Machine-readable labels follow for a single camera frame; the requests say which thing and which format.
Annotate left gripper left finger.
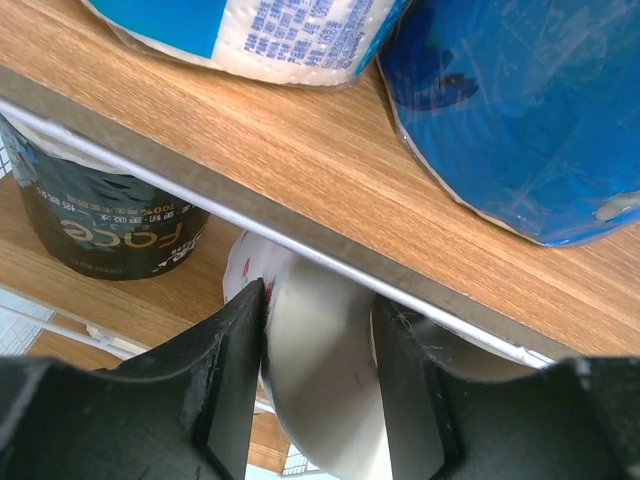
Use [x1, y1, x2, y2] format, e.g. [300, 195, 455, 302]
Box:
[1, 280, 264, 479]

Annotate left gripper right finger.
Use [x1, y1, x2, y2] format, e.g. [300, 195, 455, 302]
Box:
[372, 297, 639, 479]

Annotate white dotted paper roll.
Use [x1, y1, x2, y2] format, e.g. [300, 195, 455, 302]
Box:
[219, 228, 541, 480]

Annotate black paper roll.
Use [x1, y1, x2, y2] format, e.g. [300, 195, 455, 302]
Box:
[1, 114, 209, 281]

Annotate light blue paper roll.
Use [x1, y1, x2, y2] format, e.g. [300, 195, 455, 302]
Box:
[378, 1, 639, 247]

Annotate dark blue paper roll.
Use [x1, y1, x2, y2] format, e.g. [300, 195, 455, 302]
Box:
[84, 0, 407, 88]

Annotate white wire wooden shelf rack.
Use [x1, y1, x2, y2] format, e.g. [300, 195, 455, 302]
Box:
[0, 0, 640, 476]

